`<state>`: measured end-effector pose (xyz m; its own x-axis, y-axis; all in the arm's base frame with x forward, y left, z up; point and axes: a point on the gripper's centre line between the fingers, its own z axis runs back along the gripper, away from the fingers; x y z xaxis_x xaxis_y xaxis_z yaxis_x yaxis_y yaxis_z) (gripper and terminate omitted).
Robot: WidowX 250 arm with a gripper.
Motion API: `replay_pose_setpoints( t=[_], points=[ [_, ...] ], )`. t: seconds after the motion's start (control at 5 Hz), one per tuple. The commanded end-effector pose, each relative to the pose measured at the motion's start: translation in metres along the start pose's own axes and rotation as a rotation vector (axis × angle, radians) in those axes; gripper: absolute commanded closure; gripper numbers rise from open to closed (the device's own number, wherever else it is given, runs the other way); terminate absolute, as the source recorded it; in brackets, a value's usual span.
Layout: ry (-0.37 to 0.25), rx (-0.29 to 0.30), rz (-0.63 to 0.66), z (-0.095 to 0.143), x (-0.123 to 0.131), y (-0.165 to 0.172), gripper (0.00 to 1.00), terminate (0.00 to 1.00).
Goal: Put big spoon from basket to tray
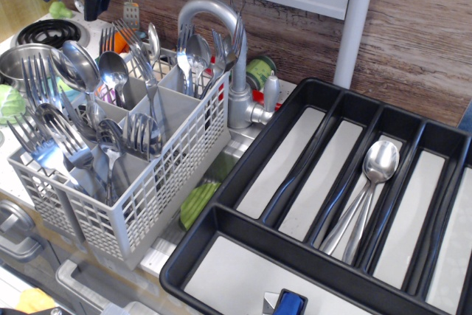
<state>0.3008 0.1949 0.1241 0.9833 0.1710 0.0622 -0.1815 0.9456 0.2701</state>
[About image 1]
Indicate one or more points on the green toy vegetable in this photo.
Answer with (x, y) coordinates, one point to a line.
(58, 10)

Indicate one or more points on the orange toy carrot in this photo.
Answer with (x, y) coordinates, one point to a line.
(120, 44)

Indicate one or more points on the green toy can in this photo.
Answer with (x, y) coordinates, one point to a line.
(258, 70)

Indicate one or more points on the steel fork back right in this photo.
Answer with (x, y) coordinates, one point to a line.
(227, 52)

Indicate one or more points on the grey plastic cutlery basket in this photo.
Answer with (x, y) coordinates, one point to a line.
(150, 193)

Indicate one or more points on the steel spoon front centre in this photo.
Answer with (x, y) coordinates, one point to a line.
(109, 136)

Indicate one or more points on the blue object at bottom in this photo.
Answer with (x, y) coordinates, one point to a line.
(284, 303)

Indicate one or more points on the steel spoon in tray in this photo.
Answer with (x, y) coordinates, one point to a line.
(380, 164)
(360, 225)

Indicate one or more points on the silver toy faucet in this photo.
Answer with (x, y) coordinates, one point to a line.
(243, 111)

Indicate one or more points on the big steel spoon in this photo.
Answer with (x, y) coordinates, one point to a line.
(83, 75)

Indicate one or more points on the steel fork back left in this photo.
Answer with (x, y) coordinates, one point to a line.
(107, 40)

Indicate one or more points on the green toy cabbage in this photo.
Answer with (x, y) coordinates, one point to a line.
(12, 104)

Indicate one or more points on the steel fork near faucet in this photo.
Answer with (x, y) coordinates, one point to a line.
(184, 35)

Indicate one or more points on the medium steel spoon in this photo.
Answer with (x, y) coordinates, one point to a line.
(114, 73)

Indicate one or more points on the yellow toy at bottom left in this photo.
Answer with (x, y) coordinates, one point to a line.
(34, 300)

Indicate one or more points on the steel pot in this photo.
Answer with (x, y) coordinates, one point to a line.
(11, 61)

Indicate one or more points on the thin steel spoon back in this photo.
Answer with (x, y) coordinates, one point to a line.
(154, 43)

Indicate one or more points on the long steel fork centre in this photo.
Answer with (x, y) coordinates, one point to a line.
(140, 56)

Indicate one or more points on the hanging toy spatula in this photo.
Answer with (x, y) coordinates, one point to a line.
(131, 14)

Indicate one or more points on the steel fork tall left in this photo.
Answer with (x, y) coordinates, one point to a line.
(40, 81)

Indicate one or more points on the white support pole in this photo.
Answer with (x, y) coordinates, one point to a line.
(353, 29)

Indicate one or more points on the steel fork cluster front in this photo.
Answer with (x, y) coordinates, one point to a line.
(142, 136)

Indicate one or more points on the steel fork front left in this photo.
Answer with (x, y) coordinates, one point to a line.
(37, 141)

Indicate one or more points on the black cutlery tray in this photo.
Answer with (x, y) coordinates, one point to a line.
(264, 229)

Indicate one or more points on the steel spoon back compartment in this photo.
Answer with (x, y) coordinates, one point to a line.
(199, 57)

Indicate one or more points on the black stove burner coil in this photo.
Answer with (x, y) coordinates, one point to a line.
(51, 32)

